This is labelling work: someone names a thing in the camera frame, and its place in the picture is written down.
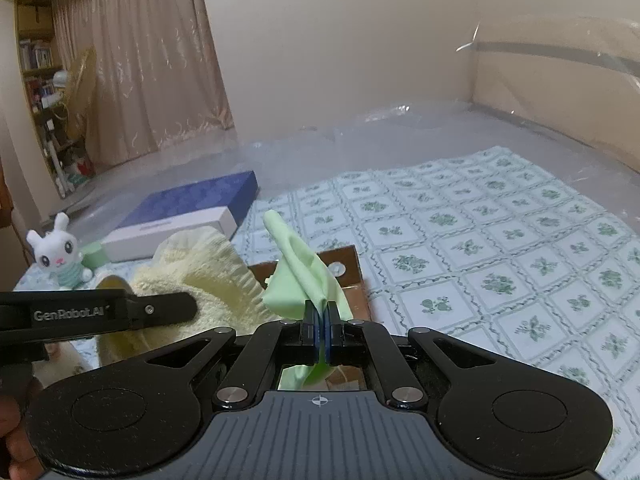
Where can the person's left hand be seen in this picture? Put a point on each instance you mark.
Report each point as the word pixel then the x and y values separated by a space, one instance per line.
pixel 12 440

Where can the wooden bookshelf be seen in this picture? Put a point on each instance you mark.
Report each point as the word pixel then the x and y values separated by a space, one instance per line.
pixel 37 70

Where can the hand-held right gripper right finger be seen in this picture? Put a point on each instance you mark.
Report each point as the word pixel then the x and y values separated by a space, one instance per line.
pixel 331 330

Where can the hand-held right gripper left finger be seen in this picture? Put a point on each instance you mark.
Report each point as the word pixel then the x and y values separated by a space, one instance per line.
pixel 311 330

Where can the beige headboard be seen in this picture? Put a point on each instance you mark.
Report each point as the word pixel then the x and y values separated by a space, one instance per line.
pixel 550 60

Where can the beige curtain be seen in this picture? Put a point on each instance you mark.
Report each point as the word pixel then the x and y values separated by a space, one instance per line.
pixel 145 60

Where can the light green box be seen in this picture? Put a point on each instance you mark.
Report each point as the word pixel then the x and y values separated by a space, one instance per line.
pixel 95 255

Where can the pale yellow towel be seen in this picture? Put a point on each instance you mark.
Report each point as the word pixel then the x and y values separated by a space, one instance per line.
pixel 210 270

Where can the floral tablecloth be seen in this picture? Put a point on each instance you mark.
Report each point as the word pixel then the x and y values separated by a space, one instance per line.
pixel 475 270

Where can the clear plastic sheet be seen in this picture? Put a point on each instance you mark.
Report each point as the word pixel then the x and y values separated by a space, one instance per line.
pixel 390 140

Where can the white bunny plush toy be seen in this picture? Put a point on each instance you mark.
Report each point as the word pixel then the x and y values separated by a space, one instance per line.
pixel 55 255

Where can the brown cardboard box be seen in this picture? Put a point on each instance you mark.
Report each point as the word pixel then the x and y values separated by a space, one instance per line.
pixel 350 280

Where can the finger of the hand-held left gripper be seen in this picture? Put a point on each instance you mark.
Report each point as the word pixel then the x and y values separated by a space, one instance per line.
pixel 165 310

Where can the light green cloth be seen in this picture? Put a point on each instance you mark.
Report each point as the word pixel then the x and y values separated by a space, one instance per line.
pixel 300 280

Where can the flat white and blue box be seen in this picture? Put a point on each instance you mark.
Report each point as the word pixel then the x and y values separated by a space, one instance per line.
pixel 185 205

